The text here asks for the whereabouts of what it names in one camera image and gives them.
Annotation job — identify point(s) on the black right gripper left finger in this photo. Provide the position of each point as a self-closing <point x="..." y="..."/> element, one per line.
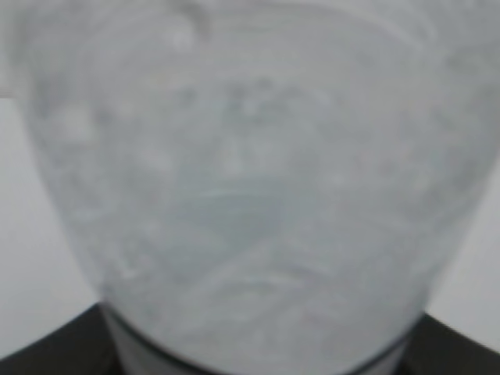
<point x="83" y="346"/>

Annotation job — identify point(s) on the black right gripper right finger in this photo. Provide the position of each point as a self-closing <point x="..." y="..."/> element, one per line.
<point x="436" y="349"/>

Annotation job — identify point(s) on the clear water bottle red label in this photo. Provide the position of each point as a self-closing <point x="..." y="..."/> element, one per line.
<point x="260" y="187"/>

